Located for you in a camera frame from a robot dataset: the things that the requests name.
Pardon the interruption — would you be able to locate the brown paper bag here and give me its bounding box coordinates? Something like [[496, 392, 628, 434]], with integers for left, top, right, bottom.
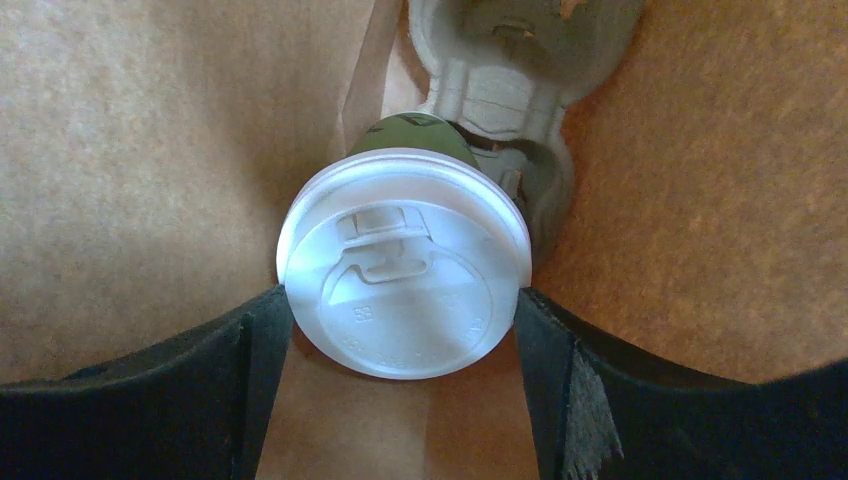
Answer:
[[1, 1, 847, 479]]

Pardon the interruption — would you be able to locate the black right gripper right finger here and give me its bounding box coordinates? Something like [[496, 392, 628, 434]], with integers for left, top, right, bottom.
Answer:
[[514, 288, 847, 479]]

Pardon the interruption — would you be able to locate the green paper coffee cup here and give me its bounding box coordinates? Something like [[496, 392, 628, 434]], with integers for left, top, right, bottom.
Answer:
[[347, 112, 479, 168]]

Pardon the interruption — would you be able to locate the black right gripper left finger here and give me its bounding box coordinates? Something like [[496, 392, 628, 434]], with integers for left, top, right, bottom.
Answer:
[[1, 286, 294, 479]]

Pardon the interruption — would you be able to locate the white lid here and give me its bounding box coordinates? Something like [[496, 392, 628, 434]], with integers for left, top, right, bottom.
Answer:
[[276, 148, 532, 380]]

